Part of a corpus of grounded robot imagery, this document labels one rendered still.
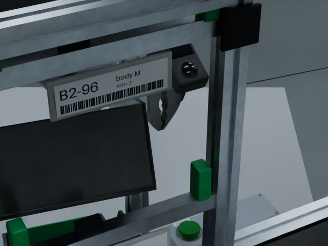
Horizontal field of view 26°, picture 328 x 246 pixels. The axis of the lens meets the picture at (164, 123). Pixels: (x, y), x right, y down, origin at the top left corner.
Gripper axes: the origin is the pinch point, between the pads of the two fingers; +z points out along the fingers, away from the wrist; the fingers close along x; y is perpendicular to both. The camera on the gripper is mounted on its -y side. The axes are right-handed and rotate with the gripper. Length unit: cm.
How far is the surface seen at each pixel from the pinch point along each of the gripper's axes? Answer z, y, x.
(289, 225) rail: 26.8, -4.4, -23.2
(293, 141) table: 37, 27, -47
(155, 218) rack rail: -24, -41, 21
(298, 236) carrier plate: 25.8, -8.5, -22.3
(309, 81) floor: 122, 155, -159
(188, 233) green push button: 25.5, 1.0, -5.4
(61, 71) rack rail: -39, -42, 28
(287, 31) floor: 121, 203, -179
